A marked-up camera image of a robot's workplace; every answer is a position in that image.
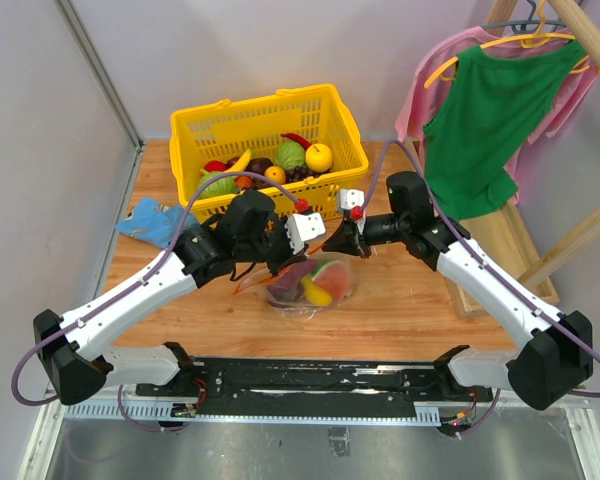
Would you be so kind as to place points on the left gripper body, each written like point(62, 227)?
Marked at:
point(275, 249)

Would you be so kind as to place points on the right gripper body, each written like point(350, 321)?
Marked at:
point(384, 229)

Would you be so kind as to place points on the watermelon slice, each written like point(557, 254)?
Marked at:
point(335, 277)

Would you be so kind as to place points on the clear zip top bag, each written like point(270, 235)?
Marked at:
point(258, 281)

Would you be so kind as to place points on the yellow lemon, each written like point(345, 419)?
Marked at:
point(315, 294)

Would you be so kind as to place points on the dark mangosteen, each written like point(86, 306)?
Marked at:
point(259, 165)

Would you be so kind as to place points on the yellow plastic basket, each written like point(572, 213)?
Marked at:
point(225, 129)

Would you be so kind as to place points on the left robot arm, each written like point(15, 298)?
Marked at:
point(78, 351)

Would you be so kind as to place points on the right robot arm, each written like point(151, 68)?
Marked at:
point(552, 349)

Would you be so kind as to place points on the green tank top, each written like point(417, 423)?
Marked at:
point(493, 105)

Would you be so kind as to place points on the small orange fruit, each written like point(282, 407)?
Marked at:
point(276, 174)

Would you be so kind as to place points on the dark grape bunch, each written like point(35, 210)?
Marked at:
point(300, 173)

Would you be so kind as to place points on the green cabbage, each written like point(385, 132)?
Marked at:
point(290, 155)
point(223, 185)

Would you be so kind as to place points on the yellow apple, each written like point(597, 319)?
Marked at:
point(319, 157)

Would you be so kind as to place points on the yellow banana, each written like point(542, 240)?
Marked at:
point(241, 164)

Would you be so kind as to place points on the red bell pepper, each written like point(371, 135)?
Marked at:
point(215, 166)

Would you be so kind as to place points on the wooden clothes rack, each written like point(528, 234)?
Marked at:
point(555, 187)

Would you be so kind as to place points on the red chili pepper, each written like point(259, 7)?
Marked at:
point(305, 144)

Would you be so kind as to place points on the blue cloth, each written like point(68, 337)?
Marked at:
point(151, 222)

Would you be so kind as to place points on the pink shirt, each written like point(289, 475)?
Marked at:
point(421, 104)

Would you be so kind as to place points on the yellow clothes hanger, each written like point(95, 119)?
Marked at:
point(528, 41)

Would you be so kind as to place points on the grey clothes hanger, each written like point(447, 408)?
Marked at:
point(502, 16)

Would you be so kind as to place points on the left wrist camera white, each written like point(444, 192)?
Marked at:
point(302, 229)

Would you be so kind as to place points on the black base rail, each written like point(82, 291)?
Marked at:
point(307, 390)

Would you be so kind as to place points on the aluminium frame post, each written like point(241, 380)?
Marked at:
point(76, 27)

